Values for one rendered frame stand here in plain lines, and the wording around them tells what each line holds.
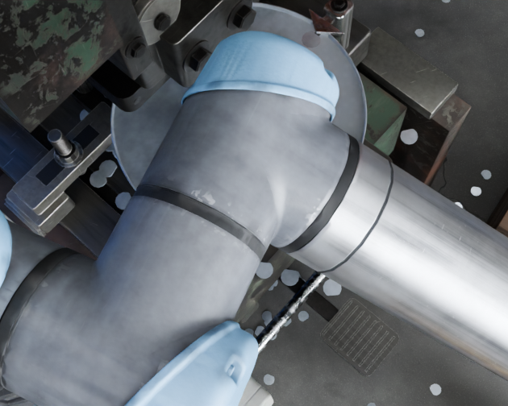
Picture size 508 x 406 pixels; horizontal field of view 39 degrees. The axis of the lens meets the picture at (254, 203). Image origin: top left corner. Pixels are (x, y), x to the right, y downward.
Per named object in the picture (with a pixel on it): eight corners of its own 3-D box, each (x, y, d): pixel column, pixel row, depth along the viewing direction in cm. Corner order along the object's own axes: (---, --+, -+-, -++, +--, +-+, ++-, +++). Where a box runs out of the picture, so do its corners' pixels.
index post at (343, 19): (351, 43, 93) (356, -1, 84) (335, 59, 92) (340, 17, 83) (334, 31, 94) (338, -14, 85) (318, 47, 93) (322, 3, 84)
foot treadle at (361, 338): (398, 341, 139) (401, 337, 134) (365, 381, 137) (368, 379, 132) (178, 156, 154) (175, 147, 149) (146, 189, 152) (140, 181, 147)
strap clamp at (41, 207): (139, 141, 90) (121, 104, 80) (42, 239, 87) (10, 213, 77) (106, 113, 92) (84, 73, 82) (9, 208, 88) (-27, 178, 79)
